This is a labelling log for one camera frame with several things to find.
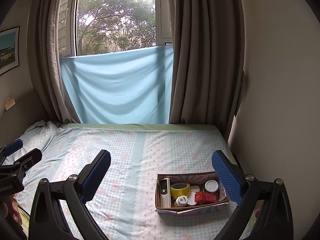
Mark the green jar white lid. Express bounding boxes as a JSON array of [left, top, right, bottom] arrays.
[[203, 179, 219, 193]]

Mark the red cardboard box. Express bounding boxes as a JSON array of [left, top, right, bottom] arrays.
[[194, 191, 217, 204]]

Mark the white round jar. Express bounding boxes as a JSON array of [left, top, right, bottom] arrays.
[[187, 192, 197, 206]]

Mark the white pill bottle barcode lid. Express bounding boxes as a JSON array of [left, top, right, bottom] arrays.
[[174, 195, 188, 207]]

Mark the yellow tape roll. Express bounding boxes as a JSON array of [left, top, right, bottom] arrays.
[[170, 182, 190, 199]]

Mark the white black handheld device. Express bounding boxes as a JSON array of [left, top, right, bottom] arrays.
[[159, 178, 171, 209]]

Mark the white earbuds case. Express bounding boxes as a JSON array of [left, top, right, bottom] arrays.
[[190, 185, 200, 193]]

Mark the person's hand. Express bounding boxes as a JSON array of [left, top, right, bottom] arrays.
[[1, 194, 22, 226]]

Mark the white pillow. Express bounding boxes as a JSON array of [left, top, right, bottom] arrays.
[[4, 121, 60, 165]]

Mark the beige curtain left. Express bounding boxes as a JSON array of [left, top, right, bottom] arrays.
[[27, 0, 80, 123]]

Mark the beige curtain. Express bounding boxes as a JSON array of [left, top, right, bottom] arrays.
[[169, 0, 245, 138], [27, 0, 80, 123]]

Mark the brown cardboard box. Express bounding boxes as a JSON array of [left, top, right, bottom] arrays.
[[155, 171, 230, 216]]

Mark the checkered floral bed sheet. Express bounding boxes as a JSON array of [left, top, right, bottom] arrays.
[[16, 124, 236, 239]]

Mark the light blue hanging cloth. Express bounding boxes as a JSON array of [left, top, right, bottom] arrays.
[[60, 46, 173, 124]]

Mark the beige curtain right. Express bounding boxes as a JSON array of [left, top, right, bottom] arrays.
[[169, 0, 245, 138]]

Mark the framed wall poster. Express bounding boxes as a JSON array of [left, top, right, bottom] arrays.
[[0, 27, 20, 75]]

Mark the window frame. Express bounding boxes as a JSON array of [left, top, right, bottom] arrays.
[[155, 0, 172, 46]]

